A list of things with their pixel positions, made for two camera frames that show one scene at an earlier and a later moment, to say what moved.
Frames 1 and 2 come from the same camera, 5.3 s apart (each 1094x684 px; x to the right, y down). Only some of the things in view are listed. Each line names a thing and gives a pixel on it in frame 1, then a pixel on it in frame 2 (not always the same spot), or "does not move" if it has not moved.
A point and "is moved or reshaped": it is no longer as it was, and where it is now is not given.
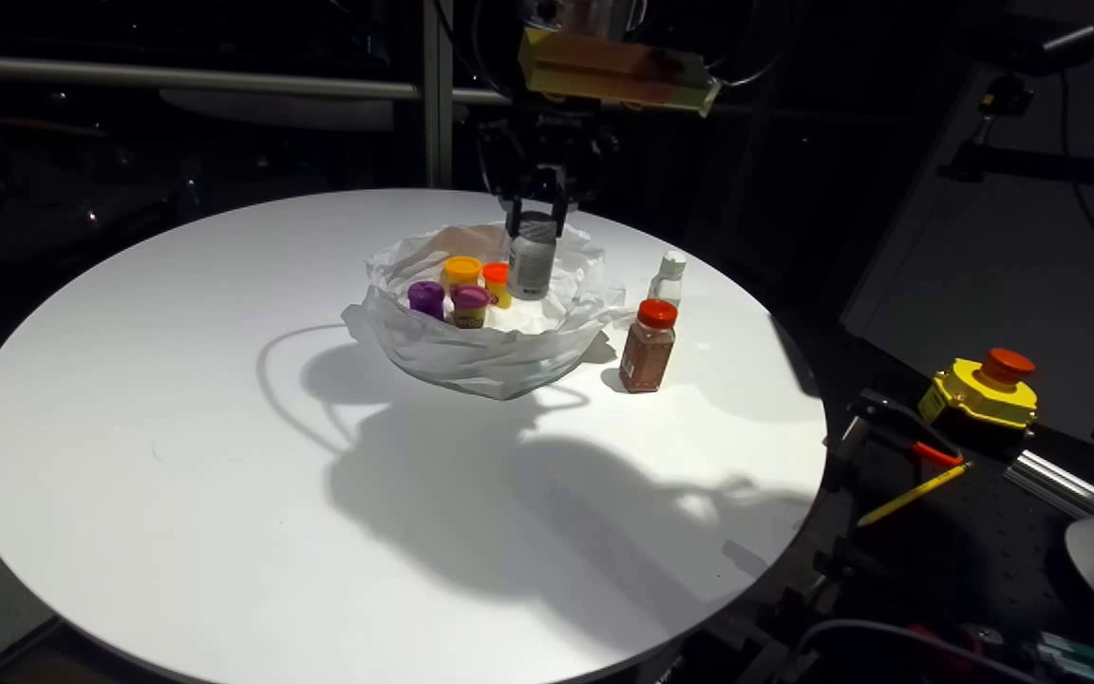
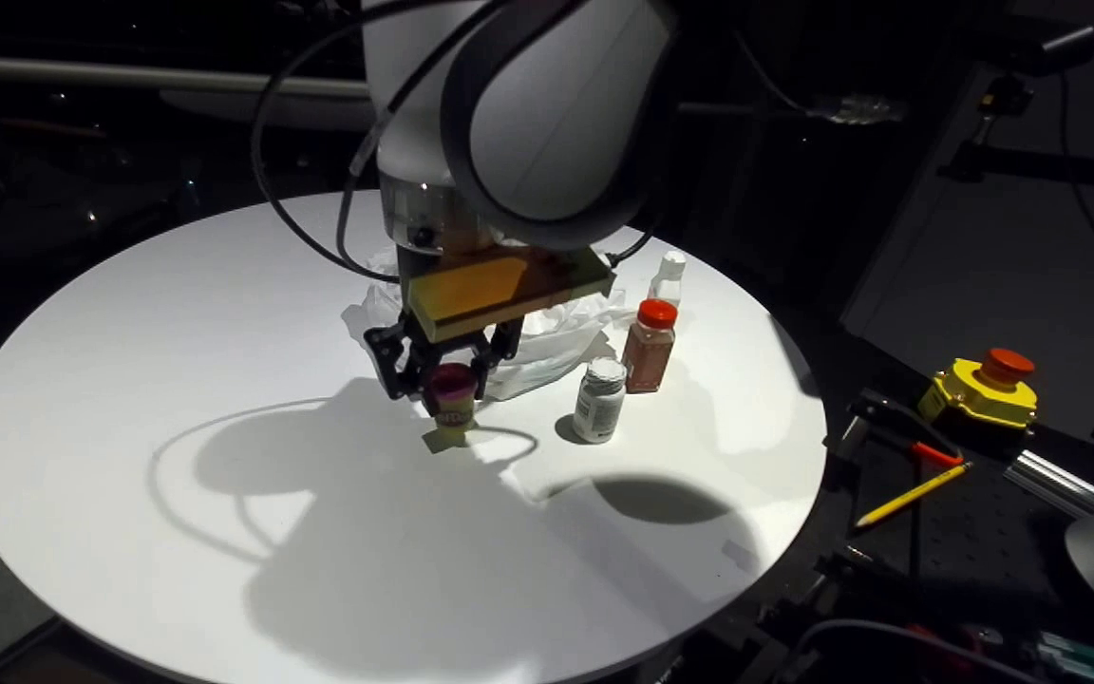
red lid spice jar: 647,348 does not move
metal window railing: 216,76 does not move
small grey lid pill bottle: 532,247 is moved or reshaped
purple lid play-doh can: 470,304 is moved or reshaped
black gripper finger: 515,215 -> 399,357
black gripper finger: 560,200 -> 489,352
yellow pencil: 913,490 does not move
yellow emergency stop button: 989,390 does not move
